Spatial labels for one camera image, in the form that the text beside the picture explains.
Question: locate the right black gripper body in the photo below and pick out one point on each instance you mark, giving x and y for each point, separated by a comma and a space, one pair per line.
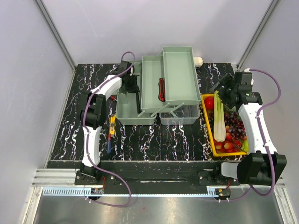
229, 88

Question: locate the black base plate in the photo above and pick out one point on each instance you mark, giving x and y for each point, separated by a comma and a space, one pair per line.
154, 175

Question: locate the red lychee fruits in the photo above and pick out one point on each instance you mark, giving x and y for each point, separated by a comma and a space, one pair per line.
229, 145

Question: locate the yellow utility knife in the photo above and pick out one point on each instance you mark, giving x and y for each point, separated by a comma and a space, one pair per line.
112, 125

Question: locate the napa cabbage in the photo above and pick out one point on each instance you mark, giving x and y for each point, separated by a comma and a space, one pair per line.
198, 61

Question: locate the dark purple grape bunch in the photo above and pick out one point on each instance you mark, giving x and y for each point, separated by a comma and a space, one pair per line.
234, 126

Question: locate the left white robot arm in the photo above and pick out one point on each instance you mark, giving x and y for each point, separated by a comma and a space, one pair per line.
93, 114

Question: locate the green celery stalk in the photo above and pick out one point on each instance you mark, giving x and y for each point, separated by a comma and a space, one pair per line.
219, 123

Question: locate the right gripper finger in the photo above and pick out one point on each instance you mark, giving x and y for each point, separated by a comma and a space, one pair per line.
224, 81
225, 99

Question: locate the black marble pattern mat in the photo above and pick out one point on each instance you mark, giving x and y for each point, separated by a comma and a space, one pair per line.
131, 143

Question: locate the red tomato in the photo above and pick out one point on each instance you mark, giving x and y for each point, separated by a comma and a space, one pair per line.
209, 103

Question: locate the yellow plastic basket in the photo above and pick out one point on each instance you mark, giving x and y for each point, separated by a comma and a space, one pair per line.
210, 133

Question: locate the aluminium frame rail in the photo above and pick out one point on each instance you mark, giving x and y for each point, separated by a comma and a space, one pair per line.
69, 182

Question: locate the clear grey plastic toolbox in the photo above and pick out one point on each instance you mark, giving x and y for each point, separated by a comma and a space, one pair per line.
182, 96

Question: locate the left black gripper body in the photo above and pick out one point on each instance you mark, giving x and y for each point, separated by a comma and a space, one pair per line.
132, 85

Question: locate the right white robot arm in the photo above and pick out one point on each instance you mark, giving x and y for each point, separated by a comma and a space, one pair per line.
263, 165

